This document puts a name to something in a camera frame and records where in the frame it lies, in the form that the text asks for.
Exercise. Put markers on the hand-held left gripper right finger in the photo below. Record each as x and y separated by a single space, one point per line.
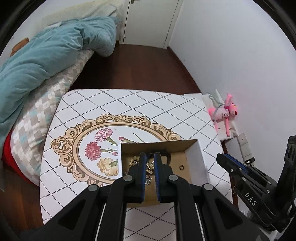
158 176

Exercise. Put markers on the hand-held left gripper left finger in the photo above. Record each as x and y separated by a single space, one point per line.
142 176

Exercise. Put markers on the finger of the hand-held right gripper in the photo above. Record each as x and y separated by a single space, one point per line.
231 163

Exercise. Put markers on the white cardboard box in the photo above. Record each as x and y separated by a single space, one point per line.
196 160

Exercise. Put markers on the black charger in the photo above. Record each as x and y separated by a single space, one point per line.
249 160

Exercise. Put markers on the pink plush toy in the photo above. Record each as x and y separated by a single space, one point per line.
223 112

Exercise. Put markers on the white patterned tablecloth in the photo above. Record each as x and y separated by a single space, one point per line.
92 104

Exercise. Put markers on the checkered bed sheet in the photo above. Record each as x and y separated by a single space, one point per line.
46 104

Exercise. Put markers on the red bed cloth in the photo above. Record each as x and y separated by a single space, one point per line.
11 160

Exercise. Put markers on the blue duvet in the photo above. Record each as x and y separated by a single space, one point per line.
46 58

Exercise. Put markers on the white door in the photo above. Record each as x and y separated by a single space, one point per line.
150 23

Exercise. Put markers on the brown plush toy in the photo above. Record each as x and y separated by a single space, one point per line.
20 45

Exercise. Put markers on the white wall socket strip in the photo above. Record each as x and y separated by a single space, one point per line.
244 143

